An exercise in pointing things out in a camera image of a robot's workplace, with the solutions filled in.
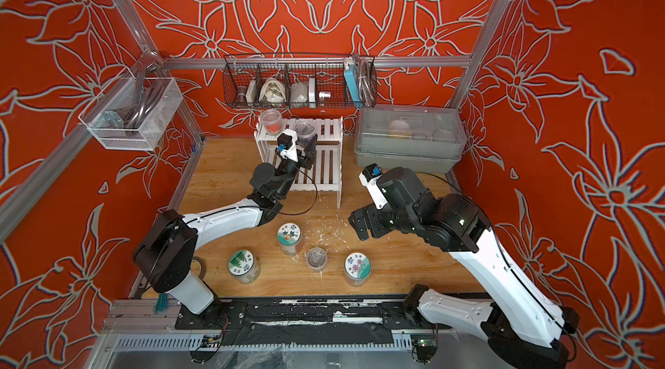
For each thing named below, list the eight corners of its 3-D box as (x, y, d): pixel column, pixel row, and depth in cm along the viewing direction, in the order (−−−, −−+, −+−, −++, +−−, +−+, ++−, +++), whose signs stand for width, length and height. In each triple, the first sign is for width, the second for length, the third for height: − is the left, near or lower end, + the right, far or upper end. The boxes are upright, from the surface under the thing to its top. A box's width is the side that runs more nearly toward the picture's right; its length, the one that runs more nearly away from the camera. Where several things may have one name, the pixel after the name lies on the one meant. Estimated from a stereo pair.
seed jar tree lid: (234, 283, 81) (225, 276, 74) (239, 258, 86) (232, 249, 79) (257, 283, 80) (250, 276, 74) (261, 258, 85) (255, 249, 79)
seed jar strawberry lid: (279, 255, 86) (275, 245, 80) (282, 233, 91) (278, 223, 85) (301, 255, 86) (298, 245, 80) (302, 233, 91) (300, 222, 85)
